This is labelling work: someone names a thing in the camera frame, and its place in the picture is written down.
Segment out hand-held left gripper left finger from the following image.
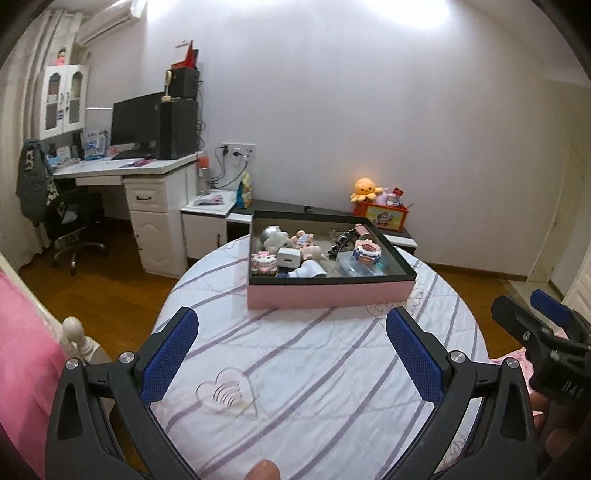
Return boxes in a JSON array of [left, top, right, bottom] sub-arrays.
[[45, 306, 200, 480]]

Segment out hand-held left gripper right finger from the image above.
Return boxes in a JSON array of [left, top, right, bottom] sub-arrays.
[[385, 306, 539, 480]]

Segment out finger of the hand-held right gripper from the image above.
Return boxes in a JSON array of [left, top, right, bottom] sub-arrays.
[[530, 289, 591, 342], [491, 295, 555, 356]]

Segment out clear plastic floss box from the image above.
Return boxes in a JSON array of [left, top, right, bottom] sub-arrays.
[[335, 256, 386, 278]]

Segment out pink storage box black rim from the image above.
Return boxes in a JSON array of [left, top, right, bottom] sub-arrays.
[[247, 210, 419, 310]]

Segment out pink purple block figure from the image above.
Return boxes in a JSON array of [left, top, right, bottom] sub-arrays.
[[353, 240, 384, 266]]

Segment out pink white block toy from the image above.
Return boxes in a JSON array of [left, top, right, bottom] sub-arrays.
[[250, 250, 279, 278]]

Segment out small dark toy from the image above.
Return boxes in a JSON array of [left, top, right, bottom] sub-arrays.
[[327, 231, 358, 259]]

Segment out person's right hand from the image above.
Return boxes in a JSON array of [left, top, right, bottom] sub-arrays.
[[530, 392, 573, 467]]

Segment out person's left hand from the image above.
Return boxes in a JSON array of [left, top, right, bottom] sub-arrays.
[[248, 458, 281, 480]]

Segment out pink printed quilt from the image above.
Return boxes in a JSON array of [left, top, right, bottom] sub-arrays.
[[496, 347, 532, 365]]

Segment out white striped quilt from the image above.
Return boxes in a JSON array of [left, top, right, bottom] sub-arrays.
[[150, 233, 490, 480]]

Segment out white nightstand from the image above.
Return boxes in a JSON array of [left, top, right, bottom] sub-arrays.
[[180, 189, 238, 266]]

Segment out white desk with drawers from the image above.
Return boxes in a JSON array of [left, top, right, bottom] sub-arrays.
[[53, 152, 204, 278]]

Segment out orange printed storage box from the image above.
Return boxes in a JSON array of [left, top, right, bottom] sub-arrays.
[[354, 200, 409, 232]]

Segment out black office chair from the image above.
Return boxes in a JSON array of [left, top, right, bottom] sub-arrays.
[[44, 189, 109, 275]]

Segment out orange octopus plush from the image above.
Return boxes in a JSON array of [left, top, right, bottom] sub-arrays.
[[349, 178, 387, 204]]

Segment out yellow blue snack bag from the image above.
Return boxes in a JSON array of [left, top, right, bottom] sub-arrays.
[[236, 172, 254, 208]]

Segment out water bottle orange cap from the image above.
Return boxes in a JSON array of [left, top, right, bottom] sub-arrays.
[[198, 154, 212, 195]]

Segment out black-topped low cabinet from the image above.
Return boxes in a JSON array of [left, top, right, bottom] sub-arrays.
[[226, 199, 419, 259]]

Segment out dark printed jacket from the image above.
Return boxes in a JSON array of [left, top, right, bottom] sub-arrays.
[[16, 138, 56, 227]]

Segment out blue white package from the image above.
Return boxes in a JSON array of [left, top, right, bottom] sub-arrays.
[[83, 129, 112, 161]]

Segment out black computer tower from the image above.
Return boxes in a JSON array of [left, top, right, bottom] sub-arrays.
[[159, 99, 199, 160]]

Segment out black computer monitor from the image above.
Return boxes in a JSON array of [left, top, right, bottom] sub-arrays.
[[111, 91, 166, 158]]

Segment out black speaker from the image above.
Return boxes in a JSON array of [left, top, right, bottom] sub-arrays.
[[172, 67, 200, 100]]

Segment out white glass-door cabinet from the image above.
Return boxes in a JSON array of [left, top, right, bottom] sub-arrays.
[[39, 64, 90, 139]]

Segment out beige curtain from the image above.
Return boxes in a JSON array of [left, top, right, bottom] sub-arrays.
[[0, 9, 75, 268]]

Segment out white air conditioner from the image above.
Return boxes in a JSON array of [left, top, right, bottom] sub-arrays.
[[76, 0, 148, 47]]

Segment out white bed frame post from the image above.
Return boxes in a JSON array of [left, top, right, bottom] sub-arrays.
[[62, 316, 114, 370]]

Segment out black power cables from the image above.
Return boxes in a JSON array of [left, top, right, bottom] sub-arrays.
[[210, 148, 227, 183]]

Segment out white wall socket strip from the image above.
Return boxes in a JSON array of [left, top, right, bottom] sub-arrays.
[[221, 142, 257, 158]]

